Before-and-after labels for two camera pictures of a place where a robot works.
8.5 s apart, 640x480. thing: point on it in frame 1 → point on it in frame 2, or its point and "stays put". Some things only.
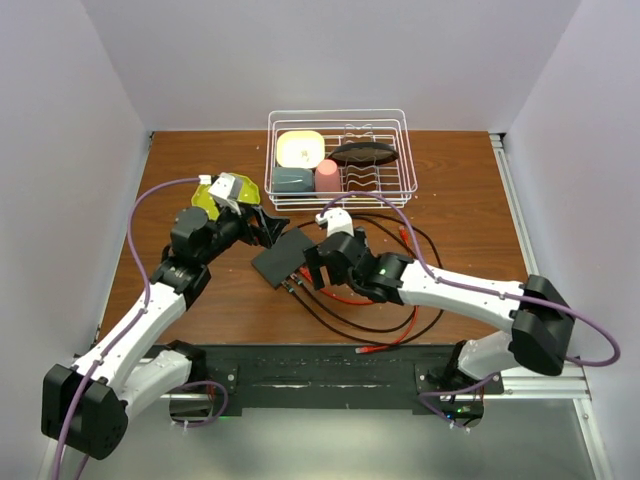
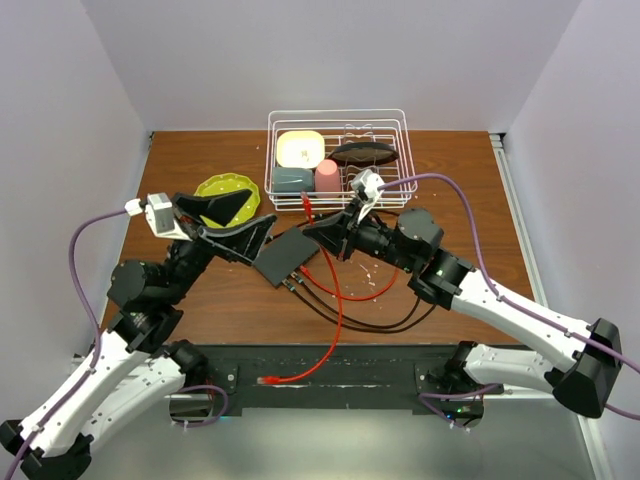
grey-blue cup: (293, 180) stays put
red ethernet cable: (365, 350) → (338, 292)
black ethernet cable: (378, 327) stays put
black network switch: (284, 258) stays put
